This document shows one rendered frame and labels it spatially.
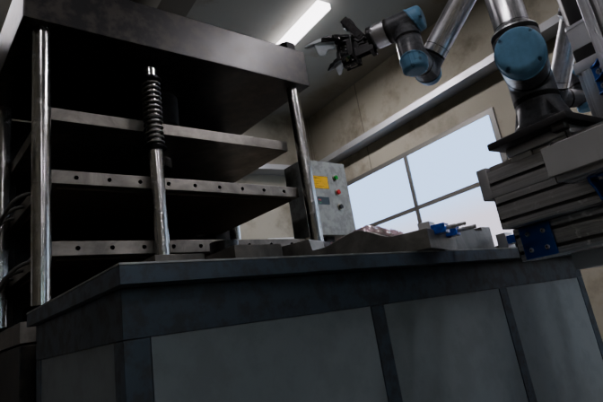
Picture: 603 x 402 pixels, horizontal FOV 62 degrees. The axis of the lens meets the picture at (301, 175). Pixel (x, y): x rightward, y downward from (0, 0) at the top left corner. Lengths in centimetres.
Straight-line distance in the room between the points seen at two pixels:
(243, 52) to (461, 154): 255
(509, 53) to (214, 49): 136
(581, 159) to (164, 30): 164
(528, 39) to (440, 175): 331
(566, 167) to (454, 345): 63
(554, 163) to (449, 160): 331
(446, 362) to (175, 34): 162
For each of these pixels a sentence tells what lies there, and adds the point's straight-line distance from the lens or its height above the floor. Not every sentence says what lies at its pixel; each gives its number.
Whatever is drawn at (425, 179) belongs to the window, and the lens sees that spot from 469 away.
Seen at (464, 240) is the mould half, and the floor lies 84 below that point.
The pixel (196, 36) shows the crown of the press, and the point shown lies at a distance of 230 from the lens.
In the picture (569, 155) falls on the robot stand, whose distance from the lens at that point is 123.
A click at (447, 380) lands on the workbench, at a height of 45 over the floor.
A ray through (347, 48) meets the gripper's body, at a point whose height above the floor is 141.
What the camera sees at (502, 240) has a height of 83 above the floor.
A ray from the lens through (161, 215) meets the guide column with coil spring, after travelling 192.
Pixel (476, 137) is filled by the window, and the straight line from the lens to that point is 437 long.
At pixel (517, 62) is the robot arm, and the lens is 134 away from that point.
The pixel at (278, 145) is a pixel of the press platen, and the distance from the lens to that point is 245.
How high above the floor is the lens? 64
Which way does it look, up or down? 17 degrees up
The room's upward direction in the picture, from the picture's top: 9 degrees counter-clockwise
